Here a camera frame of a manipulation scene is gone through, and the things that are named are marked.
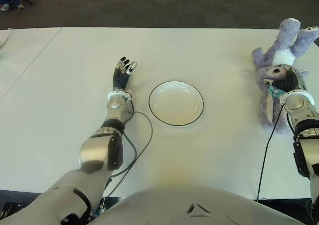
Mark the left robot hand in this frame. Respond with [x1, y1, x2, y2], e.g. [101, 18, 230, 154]
[112, 56, 138, 91]

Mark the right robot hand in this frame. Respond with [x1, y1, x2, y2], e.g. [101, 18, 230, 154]
[263, 65, 309, 94]

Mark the purple plush bunny doll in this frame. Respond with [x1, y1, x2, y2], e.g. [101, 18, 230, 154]
[251, 17, 319, 136]

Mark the white plate with black rim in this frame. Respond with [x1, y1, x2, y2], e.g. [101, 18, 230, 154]
[148, 80, 205, 127]

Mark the grey robot torso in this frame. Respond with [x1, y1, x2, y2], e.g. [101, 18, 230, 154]
[87, 184, 307, 225]

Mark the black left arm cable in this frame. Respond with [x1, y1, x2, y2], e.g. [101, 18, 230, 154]
[101, 98, 154, 206]

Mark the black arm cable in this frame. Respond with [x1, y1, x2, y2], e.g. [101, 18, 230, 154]
[101, 98, 154, 206]
[256, 103, 286, 202]

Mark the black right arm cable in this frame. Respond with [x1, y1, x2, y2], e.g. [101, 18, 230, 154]
[256, 103, 286, 202]

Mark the thin white cable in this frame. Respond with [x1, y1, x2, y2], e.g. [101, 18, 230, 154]
[0, 27, 13, 48]

